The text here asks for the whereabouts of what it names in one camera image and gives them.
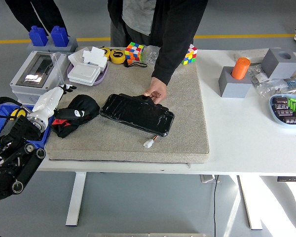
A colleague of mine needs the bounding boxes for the person's left hand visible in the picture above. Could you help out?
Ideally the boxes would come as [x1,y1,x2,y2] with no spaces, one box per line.
[143,77,168,105]

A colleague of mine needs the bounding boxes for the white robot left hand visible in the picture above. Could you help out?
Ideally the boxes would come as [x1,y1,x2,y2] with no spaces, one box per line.
[27,83,91,124]

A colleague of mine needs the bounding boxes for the black glossy panel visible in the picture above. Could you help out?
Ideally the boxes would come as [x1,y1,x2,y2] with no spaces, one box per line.
[99,93,175,138]

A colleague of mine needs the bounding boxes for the black rag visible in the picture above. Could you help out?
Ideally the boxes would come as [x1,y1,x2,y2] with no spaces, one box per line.
[50,94,101,139]

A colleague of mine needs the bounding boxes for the yellow lemon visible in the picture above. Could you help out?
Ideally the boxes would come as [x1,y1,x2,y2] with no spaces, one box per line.
[10,108,28,119]

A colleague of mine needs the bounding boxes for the clear plastic bag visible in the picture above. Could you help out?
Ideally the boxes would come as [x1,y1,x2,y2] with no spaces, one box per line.
[50,52,72,87]

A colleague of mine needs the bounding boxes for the clear bag of screws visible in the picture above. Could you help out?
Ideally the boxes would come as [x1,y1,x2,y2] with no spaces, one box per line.
[140,45,161,65]

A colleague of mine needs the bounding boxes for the colourful puzzle cube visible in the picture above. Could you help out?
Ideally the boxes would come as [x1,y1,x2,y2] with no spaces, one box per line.
[124,41,145,64]
[181,43,198,66]

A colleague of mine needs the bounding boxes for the blue plastic bin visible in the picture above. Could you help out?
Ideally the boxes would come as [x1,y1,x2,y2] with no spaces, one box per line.
[0,103,52,150]

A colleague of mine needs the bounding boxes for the yellow tape measure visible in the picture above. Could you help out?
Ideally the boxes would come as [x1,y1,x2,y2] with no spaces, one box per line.
[110,48,126,64]
[100,46,111,60]

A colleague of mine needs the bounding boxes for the purple tray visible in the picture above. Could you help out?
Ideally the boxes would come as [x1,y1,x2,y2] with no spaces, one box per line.
[67,61,109,86]

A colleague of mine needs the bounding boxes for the grey block holder base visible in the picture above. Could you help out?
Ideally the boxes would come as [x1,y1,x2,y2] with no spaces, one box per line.
[27,36,79,53]

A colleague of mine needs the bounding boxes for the grey-brown mat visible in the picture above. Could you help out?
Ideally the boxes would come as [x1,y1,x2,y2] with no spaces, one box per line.
[44,46,210,164]

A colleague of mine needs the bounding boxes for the white cardboard pieces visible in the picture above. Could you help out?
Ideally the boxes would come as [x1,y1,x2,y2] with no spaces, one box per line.
[68,46,108,72]

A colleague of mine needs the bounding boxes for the blue plastic block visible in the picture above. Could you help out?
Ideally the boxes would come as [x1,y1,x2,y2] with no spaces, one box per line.
[29,25,49,47]
[50,25,70,47]

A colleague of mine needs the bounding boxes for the grey block with socket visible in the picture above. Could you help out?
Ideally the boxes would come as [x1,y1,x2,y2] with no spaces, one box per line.
[218,66,253,99]

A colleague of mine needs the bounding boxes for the person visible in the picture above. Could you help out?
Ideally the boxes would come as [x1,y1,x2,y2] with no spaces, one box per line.
[4,0,69,37]
[107,0,209,86]

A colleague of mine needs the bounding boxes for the orange cylinder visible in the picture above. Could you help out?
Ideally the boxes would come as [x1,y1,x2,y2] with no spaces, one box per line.
[231,57,251,80]

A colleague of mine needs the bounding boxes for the white table leg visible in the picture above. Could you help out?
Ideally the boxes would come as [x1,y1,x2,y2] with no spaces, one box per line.
[237,175,263,230]
[65,172,87,227]

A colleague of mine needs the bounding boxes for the grey under-table box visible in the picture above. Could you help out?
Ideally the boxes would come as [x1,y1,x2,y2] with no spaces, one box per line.
[200,174,220,184]

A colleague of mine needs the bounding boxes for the clear bag of metal parts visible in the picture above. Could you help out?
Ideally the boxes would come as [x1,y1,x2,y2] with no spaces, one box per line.
[256,79,291,98]
[248,63,272,87]

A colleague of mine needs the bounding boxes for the light blue bowl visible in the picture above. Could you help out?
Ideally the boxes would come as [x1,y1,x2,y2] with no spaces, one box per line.
[268,93,296,129]

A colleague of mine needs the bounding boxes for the grey block with round hole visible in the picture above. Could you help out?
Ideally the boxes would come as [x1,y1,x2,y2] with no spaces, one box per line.
[260,48,296,79]

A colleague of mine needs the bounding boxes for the clear bag of blue resistors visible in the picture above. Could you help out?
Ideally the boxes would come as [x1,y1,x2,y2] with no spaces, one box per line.
[283,74,296,93]

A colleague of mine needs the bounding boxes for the black lanyard strap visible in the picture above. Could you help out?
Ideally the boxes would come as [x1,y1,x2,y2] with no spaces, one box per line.
[123,60,148,69]

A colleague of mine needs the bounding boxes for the grey electrical enclosure box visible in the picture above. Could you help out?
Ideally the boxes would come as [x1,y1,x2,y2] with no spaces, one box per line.
[9,50,70,104]

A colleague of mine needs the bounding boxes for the white switch box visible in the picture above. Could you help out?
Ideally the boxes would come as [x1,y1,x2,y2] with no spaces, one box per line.
[68,63,101,86]

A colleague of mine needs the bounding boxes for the white wire connector plug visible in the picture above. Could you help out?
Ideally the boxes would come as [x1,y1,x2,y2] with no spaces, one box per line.
[143,135,160,149]

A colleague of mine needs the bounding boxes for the black hanging cable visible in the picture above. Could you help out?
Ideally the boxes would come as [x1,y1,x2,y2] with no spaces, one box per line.
[213,175,218,237]

